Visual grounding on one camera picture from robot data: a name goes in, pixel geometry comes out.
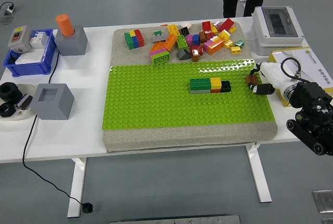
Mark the green studded baseplate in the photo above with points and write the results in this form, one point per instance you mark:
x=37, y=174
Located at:
x=156, y=104

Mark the small pink toy brick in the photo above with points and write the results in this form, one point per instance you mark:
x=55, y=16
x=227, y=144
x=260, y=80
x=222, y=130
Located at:
x=216, y=24

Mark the grey block with round hole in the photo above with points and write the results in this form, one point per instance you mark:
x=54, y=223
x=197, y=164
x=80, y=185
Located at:
x=72, y=44

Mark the large lime toy brick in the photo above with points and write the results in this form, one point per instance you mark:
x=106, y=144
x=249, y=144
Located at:
x=161, y=59

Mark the magenta toy brick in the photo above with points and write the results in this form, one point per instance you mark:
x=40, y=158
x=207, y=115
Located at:
x=189, y=40

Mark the white electrical enclosure box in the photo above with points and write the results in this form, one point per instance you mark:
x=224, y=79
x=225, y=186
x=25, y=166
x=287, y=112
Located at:
x=270, y=39

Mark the grey block with square recess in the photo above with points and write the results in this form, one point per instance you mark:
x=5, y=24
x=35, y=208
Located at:
x=52, y=107

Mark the grey-brown mat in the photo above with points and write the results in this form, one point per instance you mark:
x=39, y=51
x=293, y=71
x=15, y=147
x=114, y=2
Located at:
x=182, y=138

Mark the small dark block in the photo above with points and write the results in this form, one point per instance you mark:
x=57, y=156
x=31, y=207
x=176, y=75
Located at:
x=24, y=102

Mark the dark brown toy brick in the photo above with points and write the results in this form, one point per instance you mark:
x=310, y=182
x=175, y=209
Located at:
x=203, y=37

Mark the white toy brick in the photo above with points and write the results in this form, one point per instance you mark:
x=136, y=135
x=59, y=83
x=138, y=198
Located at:
x=186, y=25

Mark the small yellow toy brick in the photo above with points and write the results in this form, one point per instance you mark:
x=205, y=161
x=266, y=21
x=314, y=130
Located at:
x=235, y=50
x=214, y=29

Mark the orange cylinder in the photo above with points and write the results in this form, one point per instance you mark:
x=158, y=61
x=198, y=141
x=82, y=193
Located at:
x=65, y=26

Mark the grey switch box red button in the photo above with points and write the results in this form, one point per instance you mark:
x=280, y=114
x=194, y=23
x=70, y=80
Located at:
x=19, y=39

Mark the flat grey toy brick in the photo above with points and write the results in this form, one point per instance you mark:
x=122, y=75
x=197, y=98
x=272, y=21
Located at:
x=199, y=92

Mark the small dark green brick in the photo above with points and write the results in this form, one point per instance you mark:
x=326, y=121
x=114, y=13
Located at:
x=157, y=33

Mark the large orange toy brick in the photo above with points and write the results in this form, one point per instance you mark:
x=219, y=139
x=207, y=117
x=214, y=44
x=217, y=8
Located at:
x=216, y=46

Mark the large pink toy brick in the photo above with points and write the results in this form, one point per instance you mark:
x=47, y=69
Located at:
x=155, y=52

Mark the long grey toy brick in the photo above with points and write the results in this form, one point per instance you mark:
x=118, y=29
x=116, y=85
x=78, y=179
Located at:
x=160, y=38

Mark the black square toy brick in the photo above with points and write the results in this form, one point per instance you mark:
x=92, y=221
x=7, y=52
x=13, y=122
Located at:
x=184, y=31

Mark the shiny yellow toy brick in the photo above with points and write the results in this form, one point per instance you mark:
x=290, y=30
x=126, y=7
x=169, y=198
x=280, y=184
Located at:
x=228, y=44

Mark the red stacked toy brick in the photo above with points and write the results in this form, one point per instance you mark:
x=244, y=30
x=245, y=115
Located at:
x=140, y=38

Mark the metal floor box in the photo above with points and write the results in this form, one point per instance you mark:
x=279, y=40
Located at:
x=323, y=201

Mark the white flat panel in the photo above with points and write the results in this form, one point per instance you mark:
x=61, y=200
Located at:
x=28, y=58

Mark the dull yellow toy brick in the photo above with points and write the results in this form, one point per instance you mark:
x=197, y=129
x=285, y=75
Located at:
x=232, y=29

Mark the black plug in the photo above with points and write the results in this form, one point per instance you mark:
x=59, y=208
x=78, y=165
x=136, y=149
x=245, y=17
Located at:
x=87, y=207

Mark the grey floor plate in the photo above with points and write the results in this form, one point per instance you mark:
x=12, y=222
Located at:
x=5, y=20

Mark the long metal floor plate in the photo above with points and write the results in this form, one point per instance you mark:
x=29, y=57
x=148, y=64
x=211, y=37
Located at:
x=174, y=219

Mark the yellow and white brick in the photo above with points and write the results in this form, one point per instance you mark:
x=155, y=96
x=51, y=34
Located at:
x=223, y=34

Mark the flat orange-red toy brick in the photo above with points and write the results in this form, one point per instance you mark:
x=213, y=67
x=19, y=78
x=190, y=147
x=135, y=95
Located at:
x=215, y=91

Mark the white circuit breaker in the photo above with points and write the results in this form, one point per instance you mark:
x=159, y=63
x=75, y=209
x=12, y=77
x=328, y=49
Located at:
x=39, y=39

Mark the blue plastic bin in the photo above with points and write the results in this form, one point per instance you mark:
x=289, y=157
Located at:
x=28, y=69

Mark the green stacked toy brick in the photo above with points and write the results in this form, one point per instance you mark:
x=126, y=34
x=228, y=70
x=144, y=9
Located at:
x=128, y=40

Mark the small green toy brick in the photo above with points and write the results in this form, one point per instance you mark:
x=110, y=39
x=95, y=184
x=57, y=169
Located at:
x=240, y=43

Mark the blue stacked toy brick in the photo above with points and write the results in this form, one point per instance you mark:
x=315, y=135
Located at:
x=134, y=42

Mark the yellow white cardboard box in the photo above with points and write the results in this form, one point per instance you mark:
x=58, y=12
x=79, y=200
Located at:
x=312, y=63

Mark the long red toy brick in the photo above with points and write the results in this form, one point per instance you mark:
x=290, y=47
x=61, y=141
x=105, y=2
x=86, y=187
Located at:
x=225, y=25

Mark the yellow stacked toy brick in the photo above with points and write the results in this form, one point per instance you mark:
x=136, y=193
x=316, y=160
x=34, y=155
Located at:
x=133, y=33

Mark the dark red round brick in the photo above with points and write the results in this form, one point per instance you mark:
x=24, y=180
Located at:
x=196, y=50

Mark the white plate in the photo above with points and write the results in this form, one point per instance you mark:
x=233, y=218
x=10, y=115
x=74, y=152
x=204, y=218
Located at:
x=27, y=113

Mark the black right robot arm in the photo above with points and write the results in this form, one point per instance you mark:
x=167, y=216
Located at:
x=309, y=96

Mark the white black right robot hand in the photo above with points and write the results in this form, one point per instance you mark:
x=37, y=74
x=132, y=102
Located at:
x=273, y=74

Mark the small black nut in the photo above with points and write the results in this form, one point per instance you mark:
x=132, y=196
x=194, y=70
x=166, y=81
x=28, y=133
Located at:
x=11, y=110

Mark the red square toy brick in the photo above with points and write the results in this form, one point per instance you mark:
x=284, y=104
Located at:
x=206, y=26

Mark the dark grey sloped brick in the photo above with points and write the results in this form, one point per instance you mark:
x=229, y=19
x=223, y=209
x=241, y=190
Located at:
x=184, y=54

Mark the orange-brown toy brick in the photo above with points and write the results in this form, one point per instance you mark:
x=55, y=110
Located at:
x=196, y=57

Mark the small red toy brick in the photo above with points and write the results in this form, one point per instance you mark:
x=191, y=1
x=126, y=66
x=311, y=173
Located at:
x=211, y=36

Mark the large black nut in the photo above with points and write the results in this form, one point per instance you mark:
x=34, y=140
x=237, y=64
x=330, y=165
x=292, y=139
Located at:
x=5, y=90

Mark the long yellow toy brick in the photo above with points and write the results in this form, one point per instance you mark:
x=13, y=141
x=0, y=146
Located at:
x=173, y=30

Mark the white table leg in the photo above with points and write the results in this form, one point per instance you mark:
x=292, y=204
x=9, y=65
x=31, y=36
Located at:
x=258, y=177
x=76, y=182

